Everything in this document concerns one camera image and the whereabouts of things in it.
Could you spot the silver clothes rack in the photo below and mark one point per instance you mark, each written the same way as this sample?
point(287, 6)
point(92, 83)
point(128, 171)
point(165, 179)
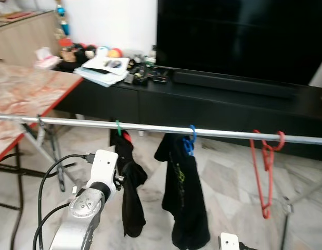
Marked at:
point(150, 128)

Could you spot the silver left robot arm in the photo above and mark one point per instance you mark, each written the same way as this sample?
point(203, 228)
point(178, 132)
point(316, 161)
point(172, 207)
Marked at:
point(80, 219)

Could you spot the dark brown plush toy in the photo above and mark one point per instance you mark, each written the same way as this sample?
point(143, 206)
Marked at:
point(86, 52)

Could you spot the wooden sideboard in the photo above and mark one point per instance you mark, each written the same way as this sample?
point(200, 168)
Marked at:
point(20, 44)

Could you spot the black flat television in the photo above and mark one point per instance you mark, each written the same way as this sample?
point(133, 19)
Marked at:
point(239, 36)

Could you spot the red plastic hanger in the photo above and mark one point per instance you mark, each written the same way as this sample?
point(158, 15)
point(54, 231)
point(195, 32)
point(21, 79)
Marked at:
point(265, 211)

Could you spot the white plastic bottle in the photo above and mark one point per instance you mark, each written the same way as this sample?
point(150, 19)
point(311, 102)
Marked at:
point(153, 56)

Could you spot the green plastic hanger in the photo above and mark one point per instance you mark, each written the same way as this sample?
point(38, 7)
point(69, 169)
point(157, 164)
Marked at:
point(118, 128)

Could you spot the marble folding table red edge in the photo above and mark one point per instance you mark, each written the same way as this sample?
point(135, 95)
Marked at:
point(25, 88)

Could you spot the black t-shirt with green print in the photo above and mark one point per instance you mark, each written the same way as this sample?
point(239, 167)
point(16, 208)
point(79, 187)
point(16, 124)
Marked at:
point(189, 208)

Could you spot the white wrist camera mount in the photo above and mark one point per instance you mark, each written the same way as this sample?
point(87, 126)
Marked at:
point(104, 166)
point(228, 242)

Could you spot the stack of white papers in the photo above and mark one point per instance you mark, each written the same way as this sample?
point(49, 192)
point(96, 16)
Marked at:
point(101, 73)

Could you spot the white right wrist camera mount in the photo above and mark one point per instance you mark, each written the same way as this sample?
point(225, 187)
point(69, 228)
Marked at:
point(228, 242)

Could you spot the blue plastic hanger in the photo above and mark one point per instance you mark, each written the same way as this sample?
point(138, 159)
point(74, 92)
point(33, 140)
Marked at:
point(189, 146)

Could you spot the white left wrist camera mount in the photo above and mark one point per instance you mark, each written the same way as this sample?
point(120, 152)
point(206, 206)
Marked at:
point(104, 166)

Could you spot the orange ball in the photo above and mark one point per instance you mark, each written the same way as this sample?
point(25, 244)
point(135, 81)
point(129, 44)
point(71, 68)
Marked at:
point(115, 53)

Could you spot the white tissue pack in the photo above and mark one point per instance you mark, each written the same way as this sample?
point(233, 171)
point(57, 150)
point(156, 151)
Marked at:
point(46, 60)

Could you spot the black tv console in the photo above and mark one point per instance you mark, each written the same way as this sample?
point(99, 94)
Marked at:
point(202, 109)

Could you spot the blue trophy ornament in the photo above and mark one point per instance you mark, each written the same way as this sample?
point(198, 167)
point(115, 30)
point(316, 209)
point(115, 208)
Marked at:
point(64, 27)

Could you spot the black soundbar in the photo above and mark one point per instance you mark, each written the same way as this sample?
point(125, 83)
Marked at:
point(233, 84)

